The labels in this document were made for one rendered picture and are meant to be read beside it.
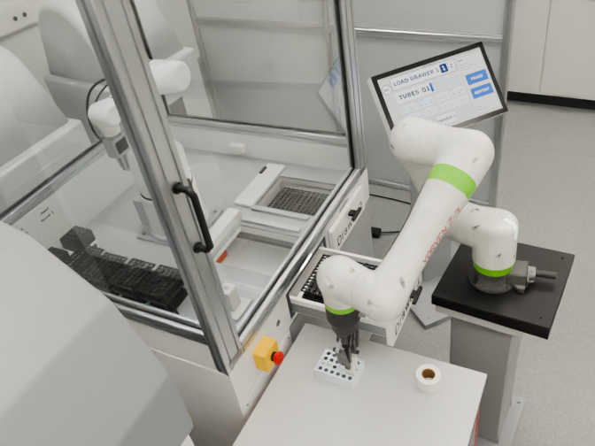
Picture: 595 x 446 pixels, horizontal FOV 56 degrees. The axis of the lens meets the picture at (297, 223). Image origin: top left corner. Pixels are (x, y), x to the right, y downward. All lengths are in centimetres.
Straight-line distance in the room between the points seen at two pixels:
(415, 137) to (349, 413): 78
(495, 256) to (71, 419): 132
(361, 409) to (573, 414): 119
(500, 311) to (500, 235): 24
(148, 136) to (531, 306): 125
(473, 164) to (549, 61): 306
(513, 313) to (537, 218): 171
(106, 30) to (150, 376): 56
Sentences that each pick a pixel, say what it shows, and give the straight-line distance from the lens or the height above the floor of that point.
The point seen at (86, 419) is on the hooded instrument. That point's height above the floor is 156.
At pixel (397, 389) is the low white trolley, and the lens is 168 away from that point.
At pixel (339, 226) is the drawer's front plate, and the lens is 196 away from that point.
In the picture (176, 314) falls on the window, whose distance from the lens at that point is 149.
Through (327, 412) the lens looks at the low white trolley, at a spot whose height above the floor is 76.
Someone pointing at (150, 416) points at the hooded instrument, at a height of 148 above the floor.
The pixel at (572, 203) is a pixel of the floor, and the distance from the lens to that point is 362.
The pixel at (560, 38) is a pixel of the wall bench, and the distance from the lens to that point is 434.
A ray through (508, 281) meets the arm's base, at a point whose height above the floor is 83.
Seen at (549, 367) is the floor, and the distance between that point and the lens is 274.
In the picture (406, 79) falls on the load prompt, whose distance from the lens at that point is 233.
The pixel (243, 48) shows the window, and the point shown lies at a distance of 137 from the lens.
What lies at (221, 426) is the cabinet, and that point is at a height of 62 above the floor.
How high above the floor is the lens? 215
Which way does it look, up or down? 38 degrees down
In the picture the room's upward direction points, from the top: 11 degrees counter-clockwise
